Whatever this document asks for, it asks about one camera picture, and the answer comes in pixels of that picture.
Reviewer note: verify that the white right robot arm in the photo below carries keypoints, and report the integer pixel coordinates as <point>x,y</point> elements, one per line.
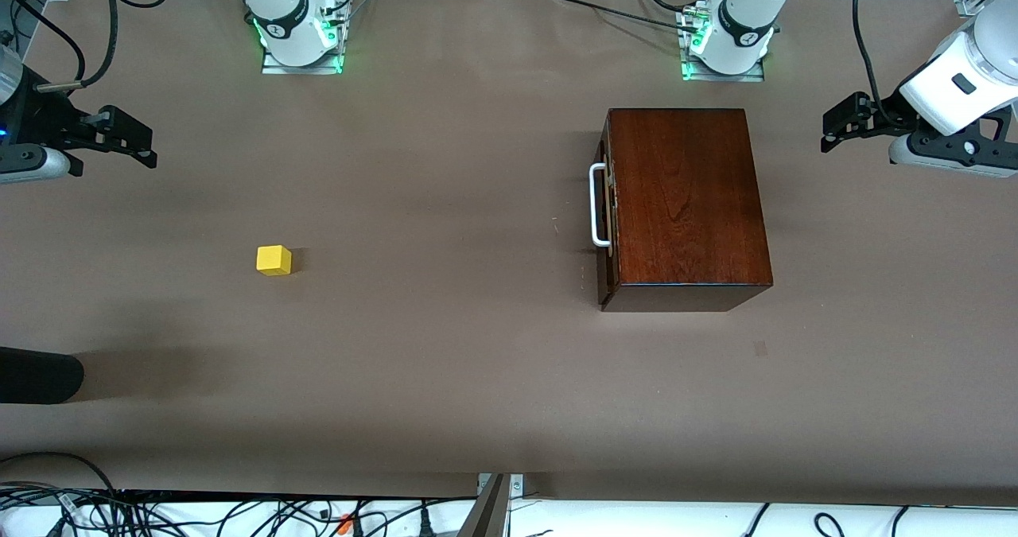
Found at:
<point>278,12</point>

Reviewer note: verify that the aluminium frame post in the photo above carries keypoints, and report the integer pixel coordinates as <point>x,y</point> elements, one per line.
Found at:
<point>489,513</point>

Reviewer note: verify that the yellow block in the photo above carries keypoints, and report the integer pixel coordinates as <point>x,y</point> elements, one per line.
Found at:
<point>273,260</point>

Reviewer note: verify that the black ribbed cylinder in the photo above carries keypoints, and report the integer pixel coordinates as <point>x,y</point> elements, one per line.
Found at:
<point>40,374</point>

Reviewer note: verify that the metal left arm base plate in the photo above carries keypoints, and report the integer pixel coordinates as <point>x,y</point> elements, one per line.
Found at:
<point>740,77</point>

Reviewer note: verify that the metal corner bracket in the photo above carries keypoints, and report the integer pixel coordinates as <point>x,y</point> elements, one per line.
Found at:
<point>970,5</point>

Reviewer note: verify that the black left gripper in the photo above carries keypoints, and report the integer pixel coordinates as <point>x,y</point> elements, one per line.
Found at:
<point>889,112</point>

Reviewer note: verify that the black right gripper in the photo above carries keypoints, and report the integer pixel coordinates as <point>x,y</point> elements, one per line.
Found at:
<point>33,115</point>

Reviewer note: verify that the dark wooden cabinet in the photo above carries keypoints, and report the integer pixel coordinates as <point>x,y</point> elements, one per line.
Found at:
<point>684,219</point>

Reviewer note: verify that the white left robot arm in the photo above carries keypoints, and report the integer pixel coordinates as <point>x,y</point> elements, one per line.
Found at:
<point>962,83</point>

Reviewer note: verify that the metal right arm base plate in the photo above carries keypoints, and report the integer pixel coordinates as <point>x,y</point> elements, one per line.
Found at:
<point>306,69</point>

